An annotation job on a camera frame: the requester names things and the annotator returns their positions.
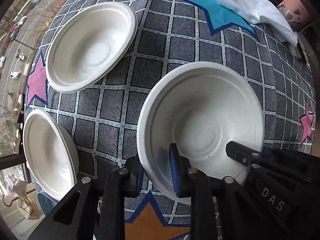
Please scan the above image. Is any pink tumbler cup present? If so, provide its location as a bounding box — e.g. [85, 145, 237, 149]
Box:
[277, 0, 312, 31]

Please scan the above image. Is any white crumpled cloth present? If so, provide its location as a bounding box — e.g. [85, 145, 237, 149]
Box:
[217, 0, 298, 47]

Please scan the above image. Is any blue square plate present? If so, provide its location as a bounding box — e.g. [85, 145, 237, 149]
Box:
[37, 191, 59, 216]

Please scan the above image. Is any grey checked star tablecloth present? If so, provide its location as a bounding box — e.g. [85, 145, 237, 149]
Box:
[26, 0, 316, 239]

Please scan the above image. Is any white paper bowl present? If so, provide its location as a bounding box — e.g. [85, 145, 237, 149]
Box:
[23, 109, 79, 200]
[137, 62, 265, 200]
[46, 2, 137, 93]

